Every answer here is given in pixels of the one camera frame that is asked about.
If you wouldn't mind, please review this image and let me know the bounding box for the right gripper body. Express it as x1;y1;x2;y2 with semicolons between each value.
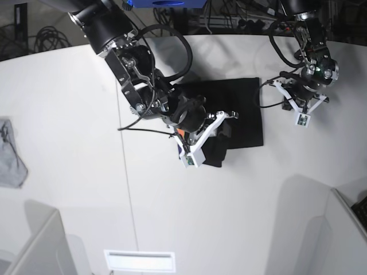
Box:
163;96;239;168

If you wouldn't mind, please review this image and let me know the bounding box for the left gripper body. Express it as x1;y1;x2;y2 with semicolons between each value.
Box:
272;80;330;126

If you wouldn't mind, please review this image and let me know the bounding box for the black T-shirt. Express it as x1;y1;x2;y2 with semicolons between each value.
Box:
179;77;264;167

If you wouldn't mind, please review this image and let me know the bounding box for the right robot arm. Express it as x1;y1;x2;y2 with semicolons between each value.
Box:
69;1;238;168

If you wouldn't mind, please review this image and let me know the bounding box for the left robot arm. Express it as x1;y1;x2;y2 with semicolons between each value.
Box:
264;1;339;127

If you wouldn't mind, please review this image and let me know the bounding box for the white power strip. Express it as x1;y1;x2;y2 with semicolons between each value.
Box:
189;14;299;34

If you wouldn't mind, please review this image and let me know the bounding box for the black keyboard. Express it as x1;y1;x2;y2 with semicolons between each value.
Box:
352;199;367;229

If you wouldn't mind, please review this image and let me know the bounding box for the blue box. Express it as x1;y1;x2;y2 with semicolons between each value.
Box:
125;0;206;9

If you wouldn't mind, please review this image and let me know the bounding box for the grey cloth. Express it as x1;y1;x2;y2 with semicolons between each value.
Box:
1;119;28;188

